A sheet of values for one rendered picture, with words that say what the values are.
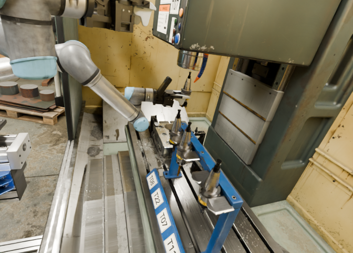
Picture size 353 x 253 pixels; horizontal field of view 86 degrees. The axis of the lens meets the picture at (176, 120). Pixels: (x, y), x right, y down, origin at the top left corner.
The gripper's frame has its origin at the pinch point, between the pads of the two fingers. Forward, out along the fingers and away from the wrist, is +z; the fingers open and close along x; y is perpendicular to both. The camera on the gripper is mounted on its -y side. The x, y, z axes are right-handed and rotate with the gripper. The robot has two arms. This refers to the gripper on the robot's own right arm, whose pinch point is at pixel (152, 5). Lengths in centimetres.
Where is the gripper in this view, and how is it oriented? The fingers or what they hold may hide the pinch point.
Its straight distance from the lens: 62.3
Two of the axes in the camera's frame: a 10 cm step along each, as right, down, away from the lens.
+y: -1.7, 8.8, 4.5
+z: 6.5, -2.5, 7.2
